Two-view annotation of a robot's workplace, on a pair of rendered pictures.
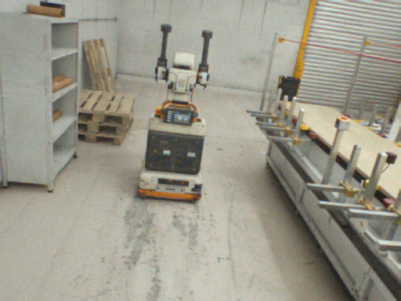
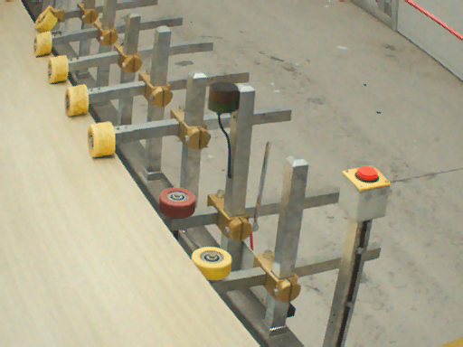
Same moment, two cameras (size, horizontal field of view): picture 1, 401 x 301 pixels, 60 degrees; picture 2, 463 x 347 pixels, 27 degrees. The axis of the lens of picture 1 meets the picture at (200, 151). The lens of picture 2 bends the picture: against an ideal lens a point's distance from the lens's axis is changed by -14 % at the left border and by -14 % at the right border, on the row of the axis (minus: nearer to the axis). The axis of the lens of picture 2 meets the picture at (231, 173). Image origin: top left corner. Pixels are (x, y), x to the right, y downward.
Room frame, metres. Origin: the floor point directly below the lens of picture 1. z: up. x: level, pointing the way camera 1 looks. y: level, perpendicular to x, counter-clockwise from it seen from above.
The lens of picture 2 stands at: (3.79, -1.70, 2.07)
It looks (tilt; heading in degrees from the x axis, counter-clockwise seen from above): 28 degrees down; 161
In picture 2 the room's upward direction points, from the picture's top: 5 degrees clockwise
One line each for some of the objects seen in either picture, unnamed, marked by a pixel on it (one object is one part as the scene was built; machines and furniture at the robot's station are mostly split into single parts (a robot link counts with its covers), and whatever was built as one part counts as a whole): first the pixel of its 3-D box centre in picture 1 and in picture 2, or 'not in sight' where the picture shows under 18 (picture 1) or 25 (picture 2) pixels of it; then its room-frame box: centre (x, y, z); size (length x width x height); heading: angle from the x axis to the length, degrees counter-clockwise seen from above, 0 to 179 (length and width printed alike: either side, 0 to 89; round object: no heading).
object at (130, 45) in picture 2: not in sight; (127, 85); (1.06, -1.07, 0.86); 0.04 x 0.04 x 0.48; 7
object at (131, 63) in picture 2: not in sight; (127, 57); (1.03, -1.07, 0.95); 0.14 x 0.06 x 0.05; 7
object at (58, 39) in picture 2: not in sight; (109, 29); (0.77, -1.08, 0.95); 0.50 x 0.04 x 0.04; 97
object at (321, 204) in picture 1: (355, 208); (258, 209); (1.75, -0.91, 0.84); 0.43 x 0.03 x 0.04; 97
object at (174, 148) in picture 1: (175, 139); not in sight; (3.23, 0.26, 0.59); 0.55 x 0.34 x 0.83; 96
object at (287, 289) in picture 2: (346, 189); (277, 277); (2.03, -0.96, 0.84); 0.14 x 0.06 x 0.05; 7
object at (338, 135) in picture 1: (331, 159); (342, 310); (2.31, -0.92, 0.93); 0.05 x 0.05 x 0.45; 7
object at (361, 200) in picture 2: (341, 124); (363, 195); (2.31, -0.92, 1.18); 0.07 x 0.07 x 0.08; 7
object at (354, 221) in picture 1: (353, 216); (245, 262); (1.83, -0.96, 0.75); 0.26 x 0.01 x 0.10; 7
